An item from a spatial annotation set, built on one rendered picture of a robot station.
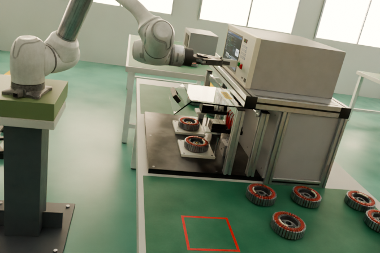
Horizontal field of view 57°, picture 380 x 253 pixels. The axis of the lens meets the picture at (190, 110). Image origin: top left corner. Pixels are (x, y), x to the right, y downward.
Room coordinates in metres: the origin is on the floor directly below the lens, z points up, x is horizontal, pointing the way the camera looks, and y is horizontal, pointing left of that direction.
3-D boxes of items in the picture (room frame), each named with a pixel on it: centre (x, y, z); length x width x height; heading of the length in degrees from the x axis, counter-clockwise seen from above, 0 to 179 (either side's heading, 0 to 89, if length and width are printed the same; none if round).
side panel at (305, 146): (1.34, -0.49, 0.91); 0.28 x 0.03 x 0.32; 102
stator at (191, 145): (1.46, -0.06, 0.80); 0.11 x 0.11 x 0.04
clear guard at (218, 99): (1.38, -0.08, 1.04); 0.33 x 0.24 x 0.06; 102
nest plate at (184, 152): (1.46, -0.06, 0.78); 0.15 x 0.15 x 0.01; 12
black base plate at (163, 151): (1.58, -0.05, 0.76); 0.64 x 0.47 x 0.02; 12
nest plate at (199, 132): (1.70, -0.01, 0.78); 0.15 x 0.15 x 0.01; 12
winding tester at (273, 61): (1.63, -0.35, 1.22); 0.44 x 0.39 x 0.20; 12
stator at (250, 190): (1.18, -0.32, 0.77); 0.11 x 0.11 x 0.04
